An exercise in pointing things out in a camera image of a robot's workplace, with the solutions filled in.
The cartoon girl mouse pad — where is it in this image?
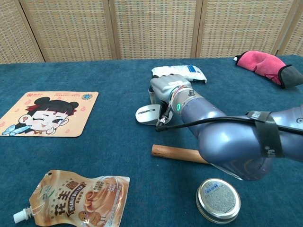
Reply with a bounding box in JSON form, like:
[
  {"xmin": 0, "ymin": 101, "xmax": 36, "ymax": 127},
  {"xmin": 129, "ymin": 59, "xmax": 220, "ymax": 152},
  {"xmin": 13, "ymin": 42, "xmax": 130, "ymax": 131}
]
[{"xmin": 0, "ymin": 91, "xmax": 99, "ymax": 138}]

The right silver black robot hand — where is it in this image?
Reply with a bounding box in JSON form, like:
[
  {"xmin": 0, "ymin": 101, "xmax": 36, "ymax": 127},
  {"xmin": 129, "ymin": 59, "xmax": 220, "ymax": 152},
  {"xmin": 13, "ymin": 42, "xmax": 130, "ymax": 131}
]
[{"xmin": 148, "ymin": 74, "xmax": 192, "ymax": 119}]

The black velcro arm strap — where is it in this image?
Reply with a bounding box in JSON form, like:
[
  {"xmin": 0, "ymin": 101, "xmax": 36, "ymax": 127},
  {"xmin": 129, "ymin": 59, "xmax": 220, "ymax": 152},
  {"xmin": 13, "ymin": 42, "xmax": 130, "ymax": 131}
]
[{"xmin": 245, "ymin": 111, "xmax": 285, "ymax": 158}]

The woven bamboo folding screen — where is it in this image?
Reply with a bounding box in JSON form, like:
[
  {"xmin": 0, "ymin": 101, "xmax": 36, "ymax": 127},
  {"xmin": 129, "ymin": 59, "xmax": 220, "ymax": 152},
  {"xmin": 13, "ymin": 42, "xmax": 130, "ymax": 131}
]
[{"xmin": 0, "ymin": 0, "xmax": 303, "ymax": 64}]

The wooden rolling pin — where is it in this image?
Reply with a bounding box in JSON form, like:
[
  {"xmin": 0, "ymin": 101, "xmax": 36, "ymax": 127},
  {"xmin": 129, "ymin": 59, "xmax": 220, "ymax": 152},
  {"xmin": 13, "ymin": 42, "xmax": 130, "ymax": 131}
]
[{"xmin": 151, "ymin": 144, "xmax": 210, "ymax": 165}]

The round metal tin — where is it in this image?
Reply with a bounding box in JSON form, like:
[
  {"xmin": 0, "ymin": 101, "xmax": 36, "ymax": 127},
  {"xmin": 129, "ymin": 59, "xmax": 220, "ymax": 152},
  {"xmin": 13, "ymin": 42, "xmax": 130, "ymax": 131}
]
[{"xmin": 196, "ymin": 178, "xmax": 241, "ymax": 225}]

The dark blue felt table cover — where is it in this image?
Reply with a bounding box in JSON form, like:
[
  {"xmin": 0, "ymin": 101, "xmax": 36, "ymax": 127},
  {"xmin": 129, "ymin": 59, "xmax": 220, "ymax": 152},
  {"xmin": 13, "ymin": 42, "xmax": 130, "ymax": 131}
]
[{"xmin": 0, "ymin": 54, "xmax": 303, "ymax": 227}]

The white tissue pack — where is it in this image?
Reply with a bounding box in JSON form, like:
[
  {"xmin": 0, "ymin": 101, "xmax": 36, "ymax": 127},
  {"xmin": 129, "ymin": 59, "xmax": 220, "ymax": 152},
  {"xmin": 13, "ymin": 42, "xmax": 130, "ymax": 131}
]
[{"xmin": 151, "ymin": 65, "xmax": 208, "ymax": 85}]

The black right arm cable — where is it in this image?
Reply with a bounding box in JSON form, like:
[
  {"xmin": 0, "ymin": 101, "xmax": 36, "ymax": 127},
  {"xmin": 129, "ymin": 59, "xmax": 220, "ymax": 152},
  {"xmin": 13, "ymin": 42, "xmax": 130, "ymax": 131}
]
[{"xmin": 155, "ymin": 113, "xmax": 303, "ymax": 137}]

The peanut butter spout pouch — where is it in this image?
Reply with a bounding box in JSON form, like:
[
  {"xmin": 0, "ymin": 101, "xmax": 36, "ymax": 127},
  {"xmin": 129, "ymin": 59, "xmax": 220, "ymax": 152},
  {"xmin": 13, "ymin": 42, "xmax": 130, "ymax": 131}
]
[{"xmin": 13, "ymin": 169, "xmax": 131, "ymax": 227}]

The pink grey cloth mitt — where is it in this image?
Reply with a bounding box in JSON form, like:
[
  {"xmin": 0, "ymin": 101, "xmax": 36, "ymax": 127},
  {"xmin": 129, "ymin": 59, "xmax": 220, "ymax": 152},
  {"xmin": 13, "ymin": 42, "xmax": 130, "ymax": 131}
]
[{"xmin": 233, "ymin": 50, "xmax": 303, "ymax": 89}]

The white computer mouse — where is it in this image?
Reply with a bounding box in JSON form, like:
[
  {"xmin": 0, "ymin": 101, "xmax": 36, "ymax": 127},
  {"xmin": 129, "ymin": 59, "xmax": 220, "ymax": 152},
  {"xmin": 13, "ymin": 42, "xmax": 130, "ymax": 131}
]
[{"xmin": 135, "ymin": 104, "xmax": 173, "ymax": 125}]

